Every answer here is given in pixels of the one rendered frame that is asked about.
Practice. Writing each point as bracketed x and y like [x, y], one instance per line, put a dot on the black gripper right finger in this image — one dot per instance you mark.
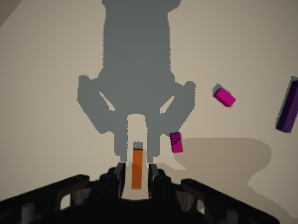
[219, 207]

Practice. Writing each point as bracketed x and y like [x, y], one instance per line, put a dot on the grey rod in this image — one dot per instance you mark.
[199, 205]

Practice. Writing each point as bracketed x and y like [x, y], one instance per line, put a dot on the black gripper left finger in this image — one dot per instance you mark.
[29, 206]

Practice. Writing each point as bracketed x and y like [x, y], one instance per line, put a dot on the orange rectangular bar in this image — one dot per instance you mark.
[137, 168]

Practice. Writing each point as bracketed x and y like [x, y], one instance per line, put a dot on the purple rod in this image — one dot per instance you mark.
[290, 110]

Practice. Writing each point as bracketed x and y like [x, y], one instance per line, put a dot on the magenta rod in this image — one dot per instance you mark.
[176, 143]
[224, 97]

